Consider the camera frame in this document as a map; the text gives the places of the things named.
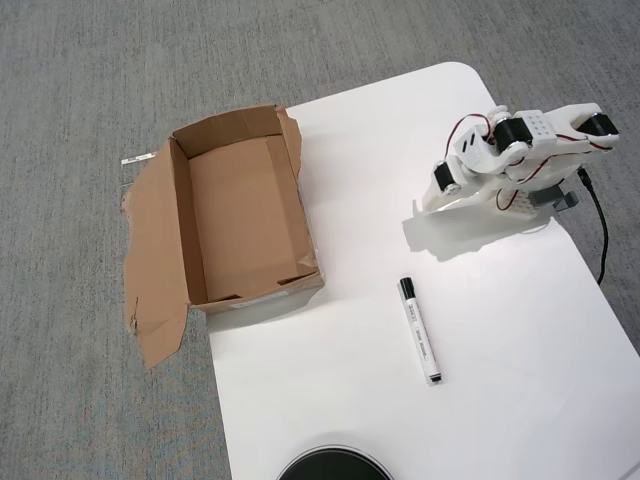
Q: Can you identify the grey table clamp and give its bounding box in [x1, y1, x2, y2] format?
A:
[530, 185, 581, 214]

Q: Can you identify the black power cable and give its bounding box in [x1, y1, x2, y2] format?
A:
[577, 167, 610, 286]

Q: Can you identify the white marker pen black cap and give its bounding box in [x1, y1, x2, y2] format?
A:
[397, 275, 444, 387]

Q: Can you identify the black round disc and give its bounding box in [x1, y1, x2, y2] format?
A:
[275, 443, 396, 480]

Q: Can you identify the white five-joint robot arm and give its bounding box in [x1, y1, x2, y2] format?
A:
[446, 102, 621, 222]

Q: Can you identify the open brown cardboard box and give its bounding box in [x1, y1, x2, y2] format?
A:
[119, 103, 327, 370]

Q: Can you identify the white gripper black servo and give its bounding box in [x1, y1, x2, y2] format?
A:
[412, 152, 499, 217]

